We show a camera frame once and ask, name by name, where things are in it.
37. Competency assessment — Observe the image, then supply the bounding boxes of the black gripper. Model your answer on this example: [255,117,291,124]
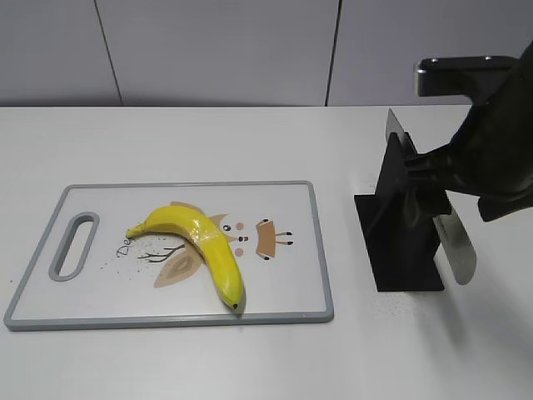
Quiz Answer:
[404,46,532,222]

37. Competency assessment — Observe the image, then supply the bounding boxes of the yellow plastic banana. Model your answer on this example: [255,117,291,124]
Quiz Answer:
[126,205,244,310]

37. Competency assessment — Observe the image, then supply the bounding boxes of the knife with white handle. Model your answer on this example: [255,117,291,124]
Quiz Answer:
[386,108,477,285]

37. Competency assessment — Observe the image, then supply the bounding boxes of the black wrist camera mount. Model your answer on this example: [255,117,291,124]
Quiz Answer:
[414,56,518,105]

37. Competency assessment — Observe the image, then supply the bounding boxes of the black knife stand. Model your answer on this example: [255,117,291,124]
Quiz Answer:
[354,133,444,293]

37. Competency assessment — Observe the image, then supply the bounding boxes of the white cutting board grey rim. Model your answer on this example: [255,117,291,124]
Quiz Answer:
[4,181,334,331]

